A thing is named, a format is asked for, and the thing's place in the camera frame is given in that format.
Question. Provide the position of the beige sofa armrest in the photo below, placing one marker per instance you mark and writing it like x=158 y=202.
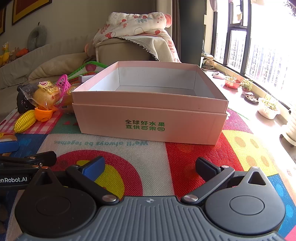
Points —
x=120 y=52

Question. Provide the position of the brown plush toy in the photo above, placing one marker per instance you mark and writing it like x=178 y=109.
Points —
x=13 y=55

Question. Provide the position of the orange plush toy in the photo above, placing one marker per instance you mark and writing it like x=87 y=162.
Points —
x=22 y=52

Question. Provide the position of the colourful play mat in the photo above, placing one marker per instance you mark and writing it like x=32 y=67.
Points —
x=161 y=162

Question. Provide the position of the pink toy basket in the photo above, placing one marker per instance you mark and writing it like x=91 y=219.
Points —
x=63 y=84

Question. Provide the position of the orange brown toy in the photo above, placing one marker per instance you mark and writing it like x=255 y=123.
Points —
x=8 y=136

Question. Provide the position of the orange toy cup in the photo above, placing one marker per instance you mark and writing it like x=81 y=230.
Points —
x=43 y=115

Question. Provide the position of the grey neck pillow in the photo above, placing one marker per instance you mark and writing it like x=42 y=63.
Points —
x=36 y=34

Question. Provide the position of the pink slipper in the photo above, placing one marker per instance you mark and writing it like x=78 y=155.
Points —
x=218 y=75

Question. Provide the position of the mauve hanging garment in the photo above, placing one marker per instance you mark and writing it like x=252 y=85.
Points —
x=216 y=5

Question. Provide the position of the yellow plush toy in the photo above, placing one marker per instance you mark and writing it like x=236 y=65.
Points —
x=4 y=54

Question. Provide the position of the pink checked mat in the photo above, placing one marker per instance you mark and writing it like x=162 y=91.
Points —
x=46 y=126

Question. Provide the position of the yellow toy corn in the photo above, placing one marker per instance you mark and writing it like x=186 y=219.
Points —
x=24 y=120

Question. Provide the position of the floral blanket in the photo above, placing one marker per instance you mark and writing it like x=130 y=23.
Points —
x=134 y=23

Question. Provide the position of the black plush toy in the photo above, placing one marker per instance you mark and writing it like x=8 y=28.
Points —
x=23 y=102

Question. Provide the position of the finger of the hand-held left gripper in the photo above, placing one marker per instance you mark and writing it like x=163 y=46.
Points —
x=39 y=157
x=9 y=146

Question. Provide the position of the beige sofa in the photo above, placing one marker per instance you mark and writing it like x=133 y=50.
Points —
x=13 y=74

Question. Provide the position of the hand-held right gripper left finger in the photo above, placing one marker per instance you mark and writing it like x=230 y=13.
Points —
x=93 y=168

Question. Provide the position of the yellow snack packet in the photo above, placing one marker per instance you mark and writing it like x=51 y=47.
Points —
x=72 y=90

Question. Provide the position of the beige quilt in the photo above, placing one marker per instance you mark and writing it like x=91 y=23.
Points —
x=57 y=66

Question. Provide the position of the white bowl planter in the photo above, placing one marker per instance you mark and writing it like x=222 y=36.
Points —
x=268 y=109

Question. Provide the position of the grey frayed-edge cloth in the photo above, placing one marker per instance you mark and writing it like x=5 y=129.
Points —
x=141 y=44

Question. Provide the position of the red basin with plants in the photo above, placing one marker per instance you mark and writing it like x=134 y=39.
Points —
x=232 y=83

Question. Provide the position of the beige curtain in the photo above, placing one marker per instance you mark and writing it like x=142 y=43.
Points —
x=166 y=14

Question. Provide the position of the green-edged folded play mat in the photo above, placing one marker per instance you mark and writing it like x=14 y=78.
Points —
x=89 y=67

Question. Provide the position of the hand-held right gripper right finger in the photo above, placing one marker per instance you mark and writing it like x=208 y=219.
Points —
x=206 y=168

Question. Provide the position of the bread in clear packet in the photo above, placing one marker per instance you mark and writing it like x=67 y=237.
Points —
x=44 y=92

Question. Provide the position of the pink cardboard box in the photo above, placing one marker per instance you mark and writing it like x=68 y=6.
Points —
x=148 y=120

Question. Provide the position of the small potted plant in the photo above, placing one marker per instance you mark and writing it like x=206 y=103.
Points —
x=247 y=86

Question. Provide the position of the black window frame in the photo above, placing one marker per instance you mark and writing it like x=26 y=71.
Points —
x=248 y=39

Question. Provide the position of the dark shallow bowl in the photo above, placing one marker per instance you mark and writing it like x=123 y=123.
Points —
x=251 y=98

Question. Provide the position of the narrow framed wall picture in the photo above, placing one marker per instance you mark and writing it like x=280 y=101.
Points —
x=2 y=20

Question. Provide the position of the large framed wall picture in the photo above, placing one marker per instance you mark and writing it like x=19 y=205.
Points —
x=30 y=9

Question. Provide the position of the small cardboard box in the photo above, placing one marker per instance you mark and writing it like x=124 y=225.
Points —
x=208 y=62

